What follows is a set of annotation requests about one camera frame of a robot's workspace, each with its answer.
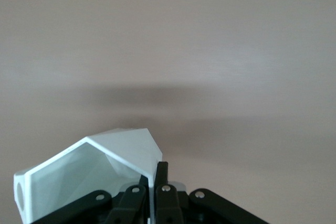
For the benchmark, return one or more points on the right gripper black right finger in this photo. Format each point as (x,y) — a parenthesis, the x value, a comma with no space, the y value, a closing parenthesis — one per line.
(168,203)

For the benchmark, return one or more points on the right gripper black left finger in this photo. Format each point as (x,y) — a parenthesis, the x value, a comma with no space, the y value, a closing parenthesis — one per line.
(131,203)

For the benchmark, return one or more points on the white faceted cup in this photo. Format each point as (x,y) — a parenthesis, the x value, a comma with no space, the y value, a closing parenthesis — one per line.
(131,145)

